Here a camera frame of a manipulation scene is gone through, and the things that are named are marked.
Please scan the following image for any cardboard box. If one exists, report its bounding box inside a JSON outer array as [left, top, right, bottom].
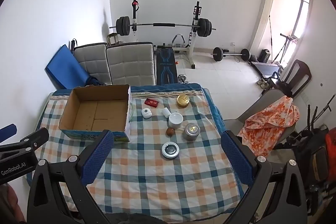
[[59, 85, 131, 142]]

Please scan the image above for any silver round tin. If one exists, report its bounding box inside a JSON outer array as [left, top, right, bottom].
[[183, 123, 201, 141]]

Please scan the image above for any white rounded square case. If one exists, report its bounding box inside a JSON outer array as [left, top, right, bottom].
[[141, 108, 152, 119]]

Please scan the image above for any white black lid jar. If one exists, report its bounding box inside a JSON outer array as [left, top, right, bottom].
[[161, 141, 180, 159]]

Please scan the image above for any brown walnut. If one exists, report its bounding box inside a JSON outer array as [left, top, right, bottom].
[[166, 128, 175, 137]]

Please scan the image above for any red small box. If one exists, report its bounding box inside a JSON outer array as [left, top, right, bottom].
[[144, 98, 159, 108]]

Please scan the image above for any white round jar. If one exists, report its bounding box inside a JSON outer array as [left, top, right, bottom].
[[168, 113, 183, 129]]

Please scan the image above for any gold round tin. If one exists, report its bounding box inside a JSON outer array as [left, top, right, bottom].
[[177, 94, 190, 107]]

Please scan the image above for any small white cylinder bottle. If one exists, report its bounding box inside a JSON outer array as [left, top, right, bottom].
[[162, 107, 171, 118]]

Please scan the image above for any black orange bag pile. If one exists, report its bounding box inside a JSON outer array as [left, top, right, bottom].
[[275, 93, 336, 224]]

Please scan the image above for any orange white cloth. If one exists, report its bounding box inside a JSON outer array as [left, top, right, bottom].
[[238, 96, 300, 157]]

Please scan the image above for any blue folded mat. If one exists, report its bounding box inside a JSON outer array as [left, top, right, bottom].
[[46, 45, 105, 89]]

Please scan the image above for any grey chair under cloth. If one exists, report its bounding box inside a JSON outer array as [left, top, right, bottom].
[[222, 90, 296, 149]]

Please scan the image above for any grey cushioned chair left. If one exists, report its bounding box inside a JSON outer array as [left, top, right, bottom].
[[73, 43, 112, 85]]

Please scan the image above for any grey cushioned chair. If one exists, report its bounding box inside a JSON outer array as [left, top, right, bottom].
[[73, 43, 112, 85], [106, 42, 155, 86]]

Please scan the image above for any plaid tablecloth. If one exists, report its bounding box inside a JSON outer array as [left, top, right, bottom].
[[36, 84, 243, 223]]

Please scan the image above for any pair of shoes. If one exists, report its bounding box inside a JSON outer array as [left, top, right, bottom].
[[257, 79, 269, 90]]

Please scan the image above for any dark wooden chair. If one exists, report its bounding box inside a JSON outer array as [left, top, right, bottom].
[[266, 59, 312, 98]]

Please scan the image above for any grey cushioned chair right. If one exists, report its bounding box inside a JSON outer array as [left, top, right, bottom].
[[106, 42, 155, 86]]

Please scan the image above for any black treadmill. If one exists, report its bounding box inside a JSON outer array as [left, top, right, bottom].
[[250, 62, 282, 79]]

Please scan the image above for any black blue sit-up bench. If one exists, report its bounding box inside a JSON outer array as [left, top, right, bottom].
[[156, 47, 178, 86]]

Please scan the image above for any barbell on floor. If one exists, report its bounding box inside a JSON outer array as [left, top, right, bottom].
[[211, 47, 251, 62]]

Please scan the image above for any white squat rack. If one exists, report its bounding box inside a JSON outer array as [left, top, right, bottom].
[[129, 0, 202, 69]]

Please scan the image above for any barbell on rack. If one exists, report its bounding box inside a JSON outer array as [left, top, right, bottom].
[[110, 16, 217, 37]]

